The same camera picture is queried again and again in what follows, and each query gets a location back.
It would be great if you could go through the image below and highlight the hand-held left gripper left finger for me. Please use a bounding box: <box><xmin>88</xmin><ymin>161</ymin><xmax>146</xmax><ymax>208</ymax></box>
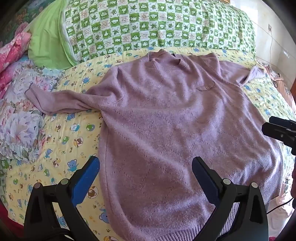
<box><xmin>24</xmin><ymin>156</ymin><xmax>101</xmax><ymax>241</ymax></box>

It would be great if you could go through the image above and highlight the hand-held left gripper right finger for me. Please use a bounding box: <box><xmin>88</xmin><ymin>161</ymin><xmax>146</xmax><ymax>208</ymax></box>
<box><xmin>192</xmin><ymin>156</ymin><xmax>269</xmax><ymax>241</ymax></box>

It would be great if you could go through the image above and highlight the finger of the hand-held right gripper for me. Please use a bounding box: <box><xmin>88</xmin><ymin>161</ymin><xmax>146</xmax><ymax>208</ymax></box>
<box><xmin>269</xmin><ymin>116</ymin><xmax>296</xmax><ymax>127</ymax></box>
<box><xmin>262</xmin><ymin>122</ymin><xmax>296</xmax><ymax>155</ymax></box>

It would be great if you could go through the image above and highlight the purple knit sweater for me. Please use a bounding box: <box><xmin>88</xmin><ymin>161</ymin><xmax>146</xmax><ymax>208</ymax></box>
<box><xmin>25</xmin><ymin>49</ymin><xmax>285</xmax><ymax>241</ymax></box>

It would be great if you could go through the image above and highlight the peach pink cloth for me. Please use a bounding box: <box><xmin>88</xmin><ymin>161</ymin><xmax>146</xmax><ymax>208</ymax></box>
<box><xmin>256</xmin><ymin>59</ymin><xmax>296</xmax><ymax>114</ymax></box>

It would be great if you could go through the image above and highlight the yellow cartoon printed bed sheet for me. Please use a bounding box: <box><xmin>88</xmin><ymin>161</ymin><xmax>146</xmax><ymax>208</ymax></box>
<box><xmin>5</xmin><ymin>46</ymin><xmax>296</xmax><ymax>241</ymax></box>

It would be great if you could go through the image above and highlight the pale purple floral quilt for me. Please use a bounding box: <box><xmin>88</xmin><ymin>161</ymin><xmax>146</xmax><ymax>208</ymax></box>
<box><xmin>0</xmin><ymin>57</ymin><xmax>65</xmax><ymax>163</ymax></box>

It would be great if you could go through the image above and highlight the pink floral quilt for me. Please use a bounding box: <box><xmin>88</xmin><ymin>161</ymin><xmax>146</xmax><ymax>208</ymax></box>
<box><xmin>0</xmin><ymin>31</ymin><xmax>31</xmax><ymax>99</ymax></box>

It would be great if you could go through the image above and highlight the green checked quilt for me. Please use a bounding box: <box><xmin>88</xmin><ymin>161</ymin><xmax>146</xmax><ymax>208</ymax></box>
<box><xmin>28</xmin><ymin>0</ymin><xmax>257</xmax><ymax>67</ymax></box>

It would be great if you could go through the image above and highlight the black cable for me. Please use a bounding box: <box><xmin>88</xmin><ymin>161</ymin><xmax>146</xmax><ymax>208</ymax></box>
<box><xmin>266</xmin><ymin>198</ymin><xmax>294</xmax><ymax>215</ymax></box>

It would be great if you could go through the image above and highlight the white wall cable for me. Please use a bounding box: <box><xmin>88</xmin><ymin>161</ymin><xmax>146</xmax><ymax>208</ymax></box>
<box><xmin>260</xmin><ymin>29</ymin><xmax>274</xmax><ymax>66</ymax></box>

